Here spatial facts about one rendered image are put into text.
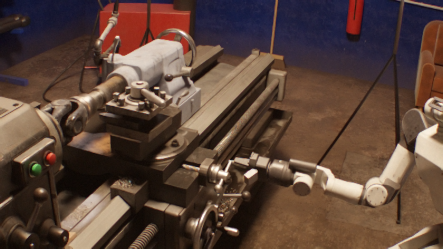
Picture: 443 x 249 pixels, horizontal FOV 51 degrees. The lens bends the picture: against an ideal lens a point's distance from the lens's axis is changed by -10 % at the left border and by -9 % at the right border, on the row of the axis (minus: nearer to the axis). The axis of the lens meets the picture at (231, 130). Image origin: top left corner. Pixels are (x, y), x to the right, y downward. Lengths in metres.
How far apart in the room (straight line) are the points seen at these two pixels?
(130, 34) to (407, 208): 2.90
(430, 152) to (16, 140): 1.14
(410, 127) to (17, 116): 1.21
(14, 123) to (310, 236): 2.21
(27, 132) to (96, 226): 0.54
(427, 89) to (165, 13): 2.61
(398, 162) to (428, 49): 3.80
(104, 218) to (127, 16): 3.30
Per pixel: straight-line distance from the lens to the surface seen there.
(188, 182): 1.73
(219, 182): 1.77
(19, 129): 1.13
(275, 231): 3.01
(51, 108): 1.62
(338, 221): 3.19
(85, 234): 1.54
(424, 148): 1.57
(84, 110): 1.67
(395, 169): 1.73
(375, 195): 1.72
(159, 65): 2.08
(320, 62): 5.88
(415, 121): 1.71
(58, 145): 1.47
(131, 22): 4.74
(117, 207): 1.67
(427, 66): 4.96
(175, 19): 4.68
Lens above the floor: 1.78
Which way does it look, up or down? 25 degrees down
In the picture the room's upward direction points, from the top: 4 degrees clockwise
